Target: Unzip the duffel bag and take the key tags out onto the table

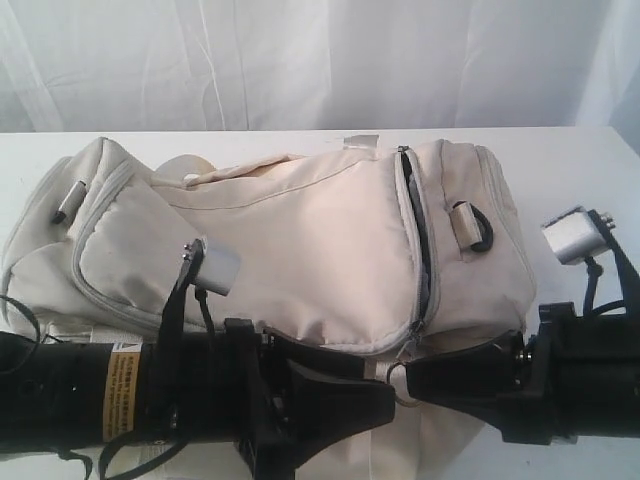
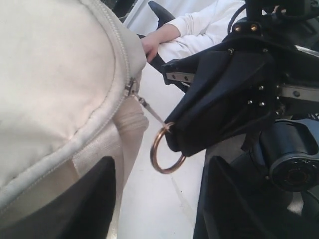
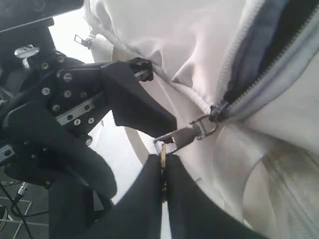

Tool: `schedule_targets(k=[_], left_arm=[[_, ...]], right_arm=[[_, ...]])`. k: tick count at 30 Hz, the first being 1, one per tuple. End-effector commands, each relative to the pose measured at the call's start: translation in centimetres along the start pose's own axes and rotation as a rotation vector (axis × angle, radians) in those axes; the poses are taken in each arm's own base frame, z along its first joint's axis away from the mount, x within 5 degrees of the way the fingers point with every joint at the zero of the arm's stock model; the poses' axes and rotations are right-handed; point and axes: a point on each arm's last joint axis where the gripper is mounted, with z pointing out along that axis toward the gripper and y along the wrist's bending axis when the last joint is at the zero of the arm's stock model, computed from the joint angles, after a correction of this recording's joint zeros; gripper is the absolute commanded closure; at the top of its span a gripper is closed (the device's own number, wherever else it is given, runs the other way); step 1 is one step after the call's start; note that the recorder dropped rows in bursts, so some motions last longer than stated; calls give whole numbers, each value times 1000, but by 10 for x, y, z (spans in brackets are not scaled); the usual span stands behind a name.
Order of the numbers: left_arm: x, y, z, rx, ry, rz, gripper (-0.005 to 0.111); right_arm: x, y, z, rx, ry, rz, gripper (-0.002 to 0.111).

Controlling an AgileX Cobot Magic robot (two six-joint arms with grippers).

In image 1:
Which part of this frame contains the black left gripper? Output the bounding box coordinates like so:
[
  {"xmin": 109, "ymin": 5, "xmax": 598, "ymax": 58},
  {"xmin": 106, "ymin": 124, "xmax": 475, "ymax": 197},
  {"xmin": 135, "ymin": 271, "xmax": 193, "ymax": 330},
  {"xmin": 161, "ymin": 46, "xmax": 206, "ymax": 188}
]
[{"xmin": 224, "ymin": 318, "xmax": 395, "ymax": 479}]

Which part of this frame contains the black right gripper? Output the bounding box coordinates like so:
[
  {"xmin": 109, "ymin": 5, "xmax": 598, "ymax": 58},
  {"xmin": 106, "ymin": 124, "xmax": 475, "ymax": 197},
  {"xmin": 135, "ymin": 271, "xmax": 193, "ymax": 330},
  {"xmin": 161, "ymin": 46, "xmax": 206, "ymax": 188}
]
[{"xmin": 405, "ymin": 303, "xmax": 639, "ymax": 435}]

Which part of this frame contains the metal zipper pull ring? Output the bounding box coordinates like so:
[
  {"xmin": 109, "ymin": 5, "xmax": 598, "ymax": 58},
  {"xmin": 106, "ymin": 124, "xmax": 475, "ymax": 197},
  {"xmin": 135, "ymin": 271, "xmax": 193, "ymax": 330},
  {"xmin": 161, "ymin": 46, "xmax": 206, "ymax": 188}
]
[{"xmin": 385, "ymin": 359, "xmax": 424, "ymax": 407}]

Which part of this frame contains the cream duffel bag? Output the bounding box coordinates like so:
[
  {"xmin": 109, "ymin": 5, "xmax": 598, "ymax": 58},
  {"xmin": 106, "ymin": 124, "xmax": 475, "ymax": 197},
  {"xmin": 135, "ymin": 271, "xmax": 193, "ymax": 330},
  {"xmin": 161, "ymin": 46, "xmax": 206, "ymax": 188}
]
[{"xmin": 1, "ymin": 137, "xmax": 535, "ymax": 479}]

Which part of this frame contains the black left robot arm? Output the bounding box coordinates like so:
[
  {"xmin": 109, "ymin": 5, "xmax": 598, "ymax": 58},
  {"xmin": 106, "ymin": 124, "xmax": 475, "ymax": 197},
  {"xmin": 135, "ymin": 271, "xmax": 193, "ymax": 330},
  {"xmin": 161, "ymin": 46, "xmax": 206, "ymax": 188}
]
[{"xmin": 1, "ymin": 318, "xmax": 395, "ymax": 479}]

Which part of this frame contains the white backdrop curtain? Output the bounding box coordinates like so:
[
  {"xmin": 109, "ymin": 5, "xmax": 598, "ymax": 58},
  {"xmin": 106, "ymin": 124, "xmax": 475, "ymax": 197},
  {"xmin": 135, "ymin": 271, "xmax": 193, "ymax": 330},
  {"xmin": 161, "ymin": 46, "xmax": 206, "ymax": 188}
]
[{"xmin": 1, "ymin": 1, "xmax": 639, "ymax": 132}]

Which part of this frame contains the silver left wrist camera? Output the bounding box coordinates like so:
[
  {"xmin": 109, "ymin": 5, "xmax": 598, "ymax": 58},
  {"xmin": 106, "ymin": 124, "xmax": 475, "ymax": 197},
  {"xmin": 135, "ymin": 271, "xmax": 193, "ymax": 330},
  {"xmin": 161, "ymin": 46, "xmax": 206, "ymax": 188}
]
[{"xmin": 183, "ymin": 237, "xmax": 241, "ymax": 297}]

